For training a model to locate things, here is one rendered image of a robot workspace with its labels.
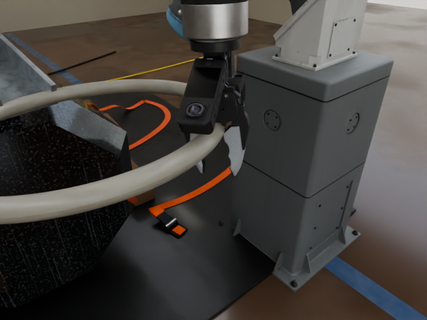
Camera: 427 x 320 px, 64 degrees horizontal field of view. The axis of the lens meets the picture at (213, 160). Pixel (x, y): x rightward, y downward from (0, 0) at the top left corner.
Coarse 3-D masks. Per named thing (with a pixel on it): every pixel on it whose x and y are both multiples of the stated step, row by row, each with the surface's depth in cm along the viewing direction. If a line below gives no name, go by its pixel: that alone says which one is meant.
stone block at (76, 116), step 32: (0, 128) 95; (32, 128) 100; (64, 128) 106; (96, 128) 117; (0, 160) 98; (32, 160) 104; (64, 160) 110; (96, 160) 117; (128, 160) 133; (0, 192) 102; (32, 192) 108; (0, 224) 106; (32, 224) 113; (64, 224) 120; (96, 224) 129; (0, 256) 111; (32, 256) 118; (64, 256) 126; (96, 256) 136; (0, 288) 116; (32, 288) 124
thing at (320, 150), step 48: (240, 96) 129; (288, 96) 111; (336, 96) 103; (288, 144) 118; (336, 144) 117; (240, 192) 151; (288, 192) 127; (336, 192) 137; (288, 240) 137; (336, 240) 159
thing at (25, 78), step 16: (0, 48) 85; (16, 48) 80; (0, 64) 81; (16, 64) 81; (32, 64) 76; (0, 80) 77; (16, 80) 78; (32, 80) 78; (48, 80) 73; (0, 96) 73; (16, 96) 74
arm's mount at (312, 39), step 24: (312, 0) 99; (336, 0) 100; (360, 0) 108; (288, 24) 108; (312, 24) 102; (336, 24) 104; (360, 24) 114; (288, 48) 112; (312, 48) 105; (336, 48) 110
